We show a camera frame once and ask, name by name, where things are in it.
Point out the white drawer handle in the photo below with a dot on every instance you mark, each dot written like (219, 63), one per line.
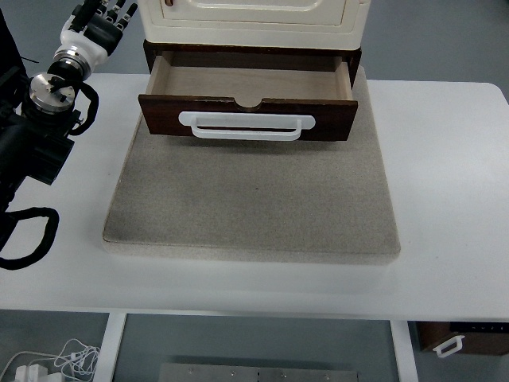
(246, 126)

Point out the white table frame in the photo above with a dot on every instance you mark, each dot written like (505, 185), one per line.
(112, 338)

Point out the grey fabric pad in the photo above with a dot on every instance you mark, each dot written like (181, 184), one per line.
(279, 202)

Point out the dark wooden drawer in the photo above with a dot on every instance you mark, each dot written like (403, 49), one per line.
(255, 83)

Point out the cream upper cabinet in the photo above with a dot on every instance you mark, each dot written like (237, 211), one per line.
(331, 25)

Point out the white power adapter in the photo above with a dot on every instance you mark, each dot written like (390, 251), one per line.
(30, 373)

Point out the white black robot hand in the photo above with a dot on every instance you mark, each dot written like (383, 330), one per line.
(90, 35)

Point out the grey metal plate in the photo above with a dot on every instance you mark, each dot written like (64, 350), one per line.
(211, 372)

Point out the brown box with handle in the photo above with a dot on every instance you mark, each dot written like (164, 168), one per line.
(477, 338)

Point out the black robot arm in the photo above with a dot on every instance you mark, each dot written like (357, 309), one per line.
(39, 117)

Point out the dark wooden cabinet base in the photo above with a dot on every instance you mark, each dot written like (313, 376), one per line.
(153, 49)

